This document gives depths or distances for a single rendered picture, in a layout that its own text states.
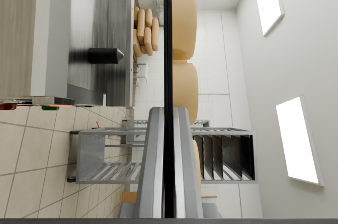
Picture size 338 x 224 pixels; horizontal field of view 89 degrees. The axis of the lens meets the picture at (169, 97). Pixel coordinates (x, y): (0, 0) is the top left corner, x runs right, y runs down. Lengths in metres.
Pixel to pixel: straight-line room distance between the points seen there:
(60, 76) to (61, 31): 0.04
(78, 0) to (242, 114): 4.55
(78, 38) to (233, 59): 4.97
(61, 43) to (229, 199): 4.55
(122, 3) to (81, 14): 0.17
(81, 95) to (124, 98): 0.13
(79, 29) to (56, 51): 0.18
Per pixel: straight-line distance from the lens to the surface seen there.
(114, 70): 0.46
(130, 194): 4.20
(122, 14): 0.51
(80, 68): 0.35
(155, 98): 4.48
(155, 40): 4.29
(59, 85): 0.18
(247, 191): 4.72
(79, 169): 1.95
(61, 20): 0.20
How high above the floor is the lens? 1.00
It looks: level
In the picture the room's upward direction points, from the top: 90 degrees clockwise
